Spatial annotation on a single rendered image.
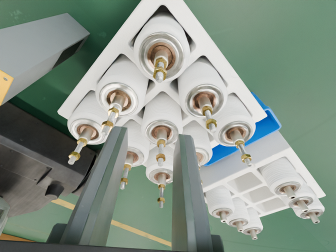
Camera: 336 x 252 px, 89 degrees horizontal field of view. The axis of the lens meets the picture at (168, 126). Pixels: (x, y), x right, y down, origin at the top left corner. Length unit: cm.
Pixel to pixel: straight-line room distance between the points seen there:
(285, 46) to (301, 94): 20
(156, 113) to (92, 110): 14
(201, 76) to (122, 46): 17
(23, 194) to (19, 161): 27
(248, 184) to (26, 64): 75
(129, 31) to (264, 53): 42
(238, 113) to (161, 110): 17
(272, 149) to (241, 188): 22
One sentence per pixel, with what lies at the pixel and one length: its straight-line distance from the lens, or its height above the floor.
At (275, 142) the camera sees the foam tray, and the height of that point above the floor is 14.
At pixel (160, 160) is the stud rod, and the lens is 33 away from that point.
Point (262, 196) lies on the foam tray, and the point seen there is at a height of 16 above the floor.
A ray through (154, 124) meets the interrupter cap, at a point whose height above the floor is 25.
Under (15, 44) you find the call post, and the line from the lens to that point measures 40.
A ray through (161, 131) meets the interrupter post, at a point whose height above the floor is 26.
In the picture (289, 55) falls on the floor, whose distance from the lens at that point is 68.
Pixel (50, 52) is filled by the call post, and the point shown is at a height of 20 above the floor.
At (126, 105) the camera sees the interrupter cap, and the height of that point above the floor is 25.
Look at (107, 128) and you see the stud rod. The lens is 28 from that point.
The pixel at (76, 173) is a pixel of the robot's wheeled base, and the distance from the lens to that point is 71.
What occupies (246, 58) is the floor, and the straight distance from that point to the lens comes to 62.
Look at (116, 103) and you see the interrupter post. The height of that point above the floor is 28.
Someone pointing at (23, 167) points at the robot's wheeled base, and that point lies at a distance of 76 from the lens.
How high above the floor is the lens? 54
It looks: 51 degrees down
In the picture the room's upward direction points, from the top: 180 degrees counter-clockwise
